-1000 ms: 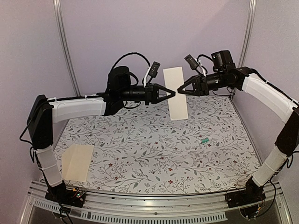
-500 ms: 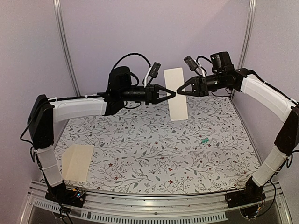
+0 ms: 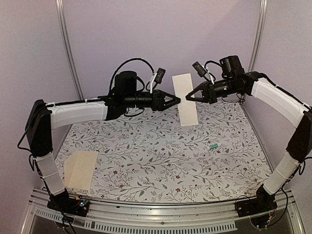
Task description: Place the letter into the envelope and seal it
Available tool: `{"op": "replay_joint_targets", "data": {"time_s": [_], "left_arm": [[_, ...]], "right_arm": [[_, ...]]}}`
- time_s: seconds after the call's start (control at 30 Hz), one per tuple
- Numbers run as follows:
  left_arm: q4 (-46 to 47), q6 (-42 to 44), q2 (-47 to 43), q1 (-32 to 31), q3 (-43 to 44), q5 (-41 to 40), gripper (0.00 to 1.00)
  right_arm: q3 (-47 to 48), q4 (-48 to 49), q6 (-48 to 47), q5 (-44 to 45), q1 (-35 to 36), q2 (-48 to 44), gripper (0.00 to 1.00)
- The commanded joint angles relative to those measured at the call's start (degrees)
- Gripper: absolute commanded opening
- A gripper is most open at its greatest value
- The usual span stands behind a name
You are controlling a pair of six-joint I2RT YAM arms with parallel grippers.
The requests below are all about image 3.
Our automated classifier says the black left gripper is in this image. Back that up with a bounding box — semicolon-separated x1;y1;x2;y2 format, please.
124;89;181;111

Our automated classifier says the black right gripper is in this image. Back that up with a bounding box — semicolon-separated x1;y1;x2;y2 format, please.
187;77;242;103

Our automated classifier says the cream letter paper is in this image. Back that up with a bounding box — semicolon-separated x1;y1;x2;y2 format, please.
172;73;198;127

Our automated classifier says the cream paper envelope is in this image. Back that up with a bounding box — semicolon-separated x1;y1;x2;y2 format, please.
64;150;98;191

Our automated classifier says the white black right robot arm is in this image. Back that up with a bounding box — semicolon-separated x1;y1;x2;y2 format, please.
186;55;312;213

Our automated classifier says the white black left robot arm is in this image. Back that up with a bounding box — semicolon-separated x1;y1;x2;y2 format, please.
22;68;181;212

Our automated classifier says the green white glue stick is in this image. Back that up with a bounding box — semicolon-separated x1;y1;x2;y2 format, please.
210;144;218;150

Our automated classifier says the floral patterned table mat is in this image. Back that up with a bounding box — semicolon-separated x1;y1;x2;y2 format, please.
56;101;271;203

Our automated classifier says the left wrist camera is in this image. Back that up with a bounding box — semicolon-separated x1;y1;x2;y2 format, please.
149;68;166;94

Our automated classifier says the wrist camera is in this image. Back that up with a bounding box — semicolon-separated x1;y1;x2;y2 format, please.
149;68;166;94
192;61;215;84

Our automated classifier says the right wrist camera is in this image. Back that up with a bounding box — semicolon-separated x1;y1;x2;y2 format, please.
192;61;215;84

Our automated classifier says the right aluminium frame post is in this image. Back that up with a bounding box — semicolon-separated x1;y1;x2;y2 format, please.
248;0;268;71

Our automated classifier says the aluminium frame post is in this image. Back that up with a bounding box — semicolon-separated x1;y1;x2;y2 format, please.
55;0;84;100
248;0;268;71

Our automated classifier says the front aluminium rail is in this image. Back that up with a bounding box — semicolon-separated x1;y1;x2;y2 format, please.
21;189;308;234

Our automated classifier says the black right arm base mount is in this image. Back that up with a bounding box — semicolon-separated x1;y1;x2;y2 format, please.
234;188;277;229

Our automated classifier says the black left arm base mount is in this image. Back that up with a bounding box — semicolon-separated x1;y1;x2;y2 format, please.
47;190;90;217

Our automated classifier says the left aluminium frame post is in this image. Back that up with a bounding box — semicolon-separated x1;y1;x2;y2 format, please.
55;0;84;100

